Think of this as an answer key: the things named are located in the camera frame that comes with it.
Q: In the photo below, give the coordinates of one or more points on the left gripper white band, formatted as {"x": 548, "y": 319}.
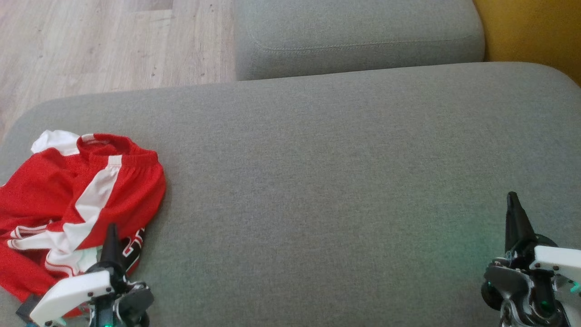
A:
{"x": 72, "y": 293}

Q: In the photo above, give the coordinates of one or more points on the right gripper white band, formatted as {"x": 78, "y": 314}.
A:
{"x": 551, "y": 259}

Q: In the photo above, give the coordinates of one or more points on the red white-striped shorts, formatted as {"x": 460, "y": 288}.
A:
{"x": 136, "y": 190}

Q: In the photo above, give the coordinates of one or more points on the red basketball jersey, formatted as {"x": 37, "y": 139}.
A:
{"x": 20, "y": 272}

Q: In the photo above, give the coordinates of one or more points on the mustard yellow panel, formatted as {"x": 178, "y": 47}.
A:
{"x": 535, "y": 27}

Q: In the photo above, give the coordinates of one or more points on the grey fabric sofa seat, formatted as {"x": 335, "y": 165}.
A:
{"x": 317, "y": 181}

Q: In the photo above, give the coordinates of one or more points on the grey sofa back cushion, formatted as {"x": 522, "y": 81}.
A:
{"x": 363, "y": 36}

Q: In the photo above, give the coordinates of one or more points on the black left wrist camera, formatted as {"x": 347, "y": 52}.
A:
{"x": 28, "y": 309}

